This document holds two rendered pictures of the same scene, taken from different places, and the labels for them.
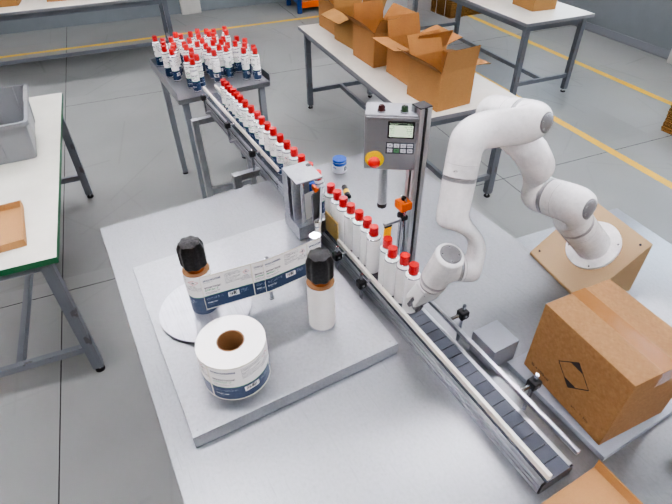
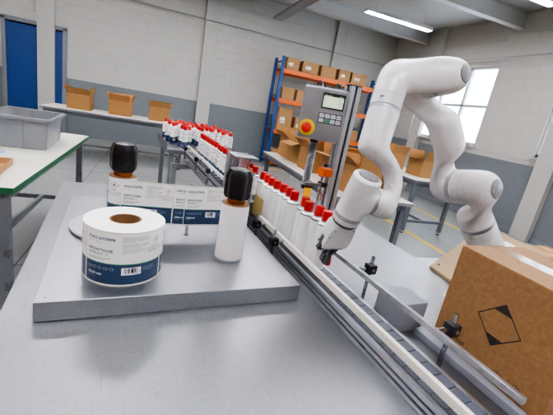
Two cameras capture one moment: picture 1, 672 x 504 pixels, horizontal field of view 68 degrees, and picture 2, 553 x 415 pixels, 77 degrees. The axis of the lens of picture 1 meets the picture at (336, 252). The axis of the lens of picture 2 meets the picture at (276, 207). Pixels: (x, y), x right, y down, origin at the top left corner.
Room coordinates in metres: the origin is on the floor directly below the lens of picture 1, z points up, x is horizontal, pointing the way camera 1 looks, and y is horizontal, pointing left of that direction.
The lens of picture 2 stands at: (0.08, -0.10, 1.37)
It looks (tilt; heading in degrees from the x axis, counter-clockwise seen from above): 16 degrees down; 1
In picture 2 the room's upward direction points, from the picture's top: 10 degrees clockwise
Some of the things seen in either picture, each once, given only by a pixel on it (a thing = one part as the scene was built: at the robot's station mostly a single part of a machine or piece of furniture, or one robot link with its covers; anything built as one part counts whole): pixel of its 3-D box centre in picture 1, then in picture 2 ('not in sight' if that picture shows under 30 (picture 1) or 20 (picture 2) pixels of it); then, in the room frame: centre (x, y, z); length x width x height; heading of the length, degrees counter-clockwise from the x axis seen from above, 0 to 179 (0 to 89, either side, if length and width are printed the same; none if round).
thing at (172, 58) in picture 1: (201, 52); (194, 134); (3.56, 0.91, 0.98); 0.57 x 0.46 x 0.21; 118
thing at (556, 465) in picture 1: (380, 284); (291, 251); (1.32, -0.16, 0.86); 1.65 x 0.08 x 0.04; 28
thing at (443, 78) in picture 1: (441, 69); (358, 170); (3.19, -0.70, 0.97); 0.51 x 0.42 x 0.37; 117
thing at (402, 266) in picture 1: (402, 277); (314, 234); (1.22, -0.22, 0.98); 0.05 x 0.05 x 0.20
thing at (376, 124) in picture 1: (391, 137); (323, 114); (1.46, -0.18, 1.38); 0.17 x 0.10 x 0.19; 83
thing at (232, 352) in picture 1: (234, 356); (124, 243); (0.93, 0.31, 0.95); 0.20 x 0.20 x 0.14
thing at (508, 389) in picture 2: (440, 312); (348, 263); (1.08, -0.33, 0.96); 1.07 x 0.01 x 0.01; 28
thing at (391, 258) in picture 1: (391, 270); (304, 228); (1.26, -0.19, 0.98); 0.05 x 0.05 x 0.20
